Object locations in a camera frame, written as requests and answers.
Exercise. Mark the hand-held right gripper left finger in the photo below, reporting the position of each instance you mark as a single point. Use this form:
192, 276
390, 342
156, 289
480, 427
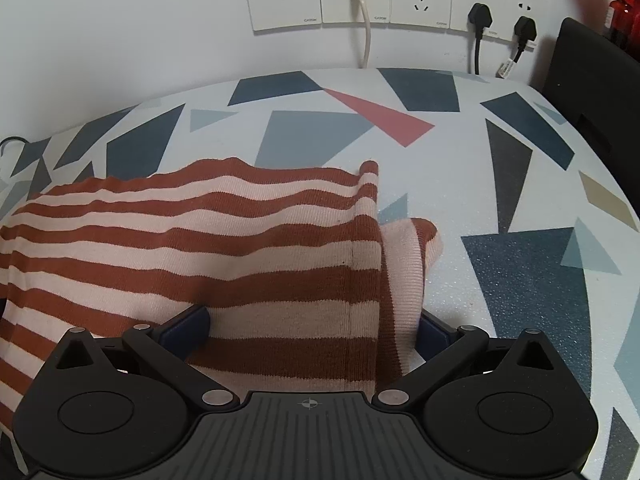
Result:
185, 326

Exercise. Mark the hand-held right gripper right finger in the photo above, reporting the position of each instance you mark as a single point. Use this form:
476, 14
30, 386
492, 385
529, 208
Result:
433, 333

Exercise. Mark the brown and pink striped sweater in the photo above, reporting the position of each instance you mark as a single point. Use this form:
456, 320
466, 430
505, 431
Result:
200, 250

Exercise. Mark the black box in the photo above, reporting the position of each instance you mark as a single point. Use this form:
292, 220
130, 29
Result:
585, 75

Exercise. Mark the red object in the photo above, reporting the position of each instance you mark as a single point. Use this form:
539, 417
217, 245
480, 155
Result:
625, 15

